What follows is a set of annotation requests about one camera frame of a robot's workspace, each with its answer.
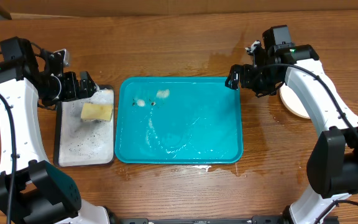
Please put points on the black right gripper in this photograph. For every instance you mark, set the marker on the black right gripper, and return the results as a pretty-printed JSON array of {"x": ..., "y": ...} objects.
[{"x": 247, "y": 72}]

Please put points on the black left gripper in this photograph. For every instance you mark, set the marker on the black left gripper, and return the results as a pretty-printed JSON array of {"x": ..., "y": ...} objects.
[{"x": 74, "y": 93}]

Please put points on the green and yellow sponge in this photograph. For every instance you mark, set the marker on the green and yellow sponge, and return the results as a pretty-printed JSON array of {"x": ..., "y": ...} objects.
[{"x": 91, "y": 111}]

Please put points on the pink-rimmed white plate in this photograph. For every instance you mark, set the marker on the pink-rimmed white plate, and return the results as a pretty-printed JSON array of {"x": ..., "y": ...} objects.
[{"x": 292, "y": 102}]

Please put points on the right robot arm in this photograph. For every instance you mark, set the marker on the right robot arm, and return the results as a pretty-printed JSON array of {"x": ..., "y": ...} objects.
[{"x": 332, "y": 168}]

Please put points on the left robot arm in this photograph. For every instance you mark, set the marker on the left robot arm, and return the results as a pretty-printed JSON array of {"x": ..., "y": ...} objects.
[{"x": 32, "y": 190}]

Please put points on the black tray with soapy water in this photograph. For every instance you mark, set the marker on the black tray with soapy water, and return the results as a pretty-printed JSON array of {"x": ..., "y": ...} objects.
[{"x": 81, "y": 142}]

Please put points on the teal plastic serving tray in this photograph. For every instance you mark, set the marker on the teal plastic serving tray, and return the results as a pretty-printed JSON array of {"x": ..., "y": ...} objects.
[{"x": 178, "y": 120}]

